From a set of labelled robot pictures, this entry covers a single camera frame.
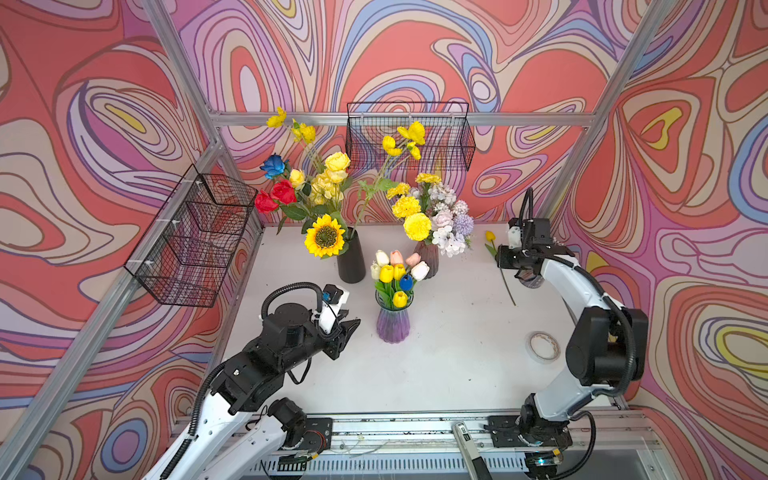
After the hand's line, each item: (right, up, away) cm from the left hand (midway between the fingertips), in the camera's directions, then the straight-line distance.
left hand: (356, 319), depth 66 cm
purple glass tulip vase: (+9, -5, +23) cm, 25 cm away
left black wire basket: (-45, +17, +12) cm, 50 cm away
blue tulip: (+11, +8, 0) cm, 14 cm away
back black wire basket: (+28, +53, +34) cm, 69 cm away
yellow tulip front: (+48, +21, +49) cm, 71 cm away
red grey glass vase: (+19, +15, +16) cm, 29 cm away
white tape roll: (+50, -15, +18) cm, 55 cm away
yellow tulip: (+7, +10, +2) cm, 12 cm away
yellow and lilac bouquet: (+20, +28, +22) cm, 41 cm away
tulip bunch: (+9, +9, +3) cm, 13 cm away
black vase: (-5, +11, +31) cm, 33 cm away
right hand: (+43, +12, +26) cm, 51 cm away
